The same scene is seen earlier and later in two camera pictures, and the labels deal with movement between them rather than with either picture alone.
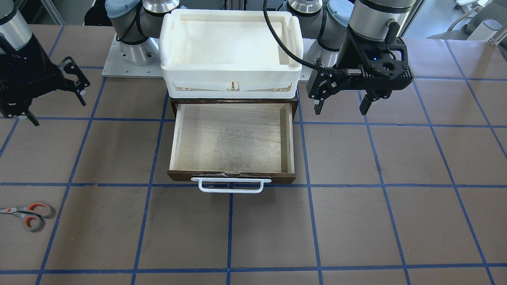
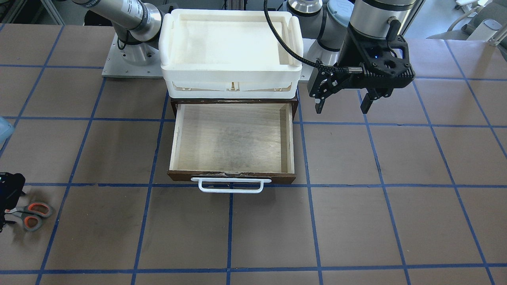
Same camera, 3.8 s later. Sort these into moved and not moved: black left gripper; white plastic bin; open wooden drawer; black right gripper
Moved: black right gripper
Not moved: black left gripper; open wooden drawer; white plastic bin
